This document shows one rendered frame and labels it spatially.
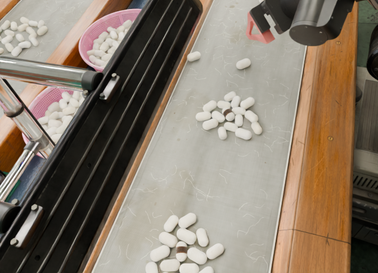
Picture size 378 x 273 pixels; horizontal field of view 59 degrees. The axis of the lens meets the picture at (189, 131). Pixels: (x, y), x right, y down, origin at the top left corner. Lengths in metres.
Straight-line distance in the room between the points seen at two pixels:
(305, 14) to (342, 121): 0.30
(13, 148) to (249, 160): 0.56
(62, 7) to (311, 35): 0.91
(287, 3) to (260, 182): 0.33
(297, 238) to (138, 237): 0.28
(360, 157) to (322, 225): 0.48
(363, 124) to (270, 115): 0.44
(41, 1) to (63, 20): 0.16
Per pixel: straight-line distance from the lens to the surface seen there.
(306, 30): 0.54
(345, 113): 0.78
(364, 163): 1.08
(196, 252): 0.61
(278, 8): 0.64
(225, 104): 0.77
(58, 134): 0.85
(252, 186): 0.68
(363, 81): 1.29
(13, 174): 0.52
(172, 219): 0.64
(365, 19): 2.41
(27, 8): 1.34
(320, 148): 0.71
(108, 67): 0.36
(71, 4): 1.27
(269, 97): 0.82
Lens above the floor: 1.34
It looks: 53 degrees down
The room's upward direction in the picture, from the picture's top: 10 degrees counter-clockwise
